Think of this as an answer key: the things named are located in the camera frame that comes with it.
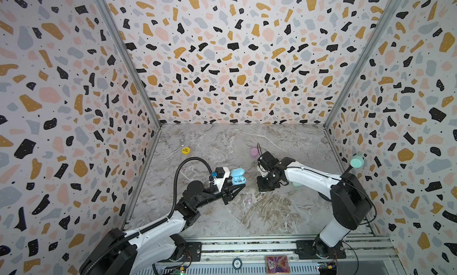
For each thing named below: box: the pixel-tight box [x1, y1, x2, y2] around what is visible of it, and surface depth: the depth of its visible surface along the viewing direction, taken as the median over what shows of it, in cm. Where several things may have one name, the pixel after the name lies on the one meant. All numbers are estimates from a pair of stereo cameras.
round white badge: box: [232, 257, 243, 271], surface depth 73 cm
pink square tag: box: [265, 255, 291, 275], surface depth 72 cm
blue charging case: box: [230, 167, 247, 186], surface depth 71 cm
